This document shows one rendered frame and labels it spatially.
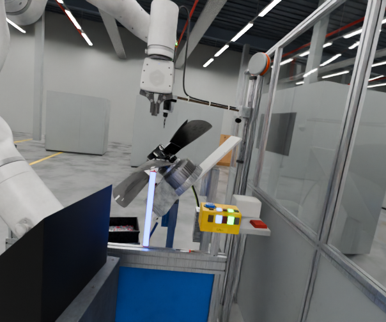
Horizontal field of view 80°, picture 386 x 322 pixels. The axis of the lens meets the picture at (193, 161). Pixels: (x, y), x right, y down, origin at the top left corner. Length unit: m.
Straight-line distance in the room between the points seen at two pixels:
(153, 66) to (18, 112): 14.12
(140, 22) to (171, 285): 1.04
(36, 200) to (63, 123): 8.03
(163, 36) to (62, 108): 8.02
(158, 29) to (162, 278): 0.96
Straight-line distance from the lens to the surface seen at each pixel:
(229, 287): 1.77
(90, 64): 13.95
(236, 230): 0.99
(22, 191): 0.70
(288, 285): 1.37
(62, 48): 14.40
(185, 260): 1.06
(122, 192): 1.38
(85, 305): 0.71
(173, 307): 1.21
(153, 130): 6.76
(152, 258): 1.06
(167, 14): 0.80
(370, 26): 1.11
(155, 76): 0.76
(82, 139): 8.57
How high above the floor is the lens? 1.39
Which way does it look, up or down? 8 degrees down
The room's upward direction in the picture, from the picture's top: 7 degrees clockwise
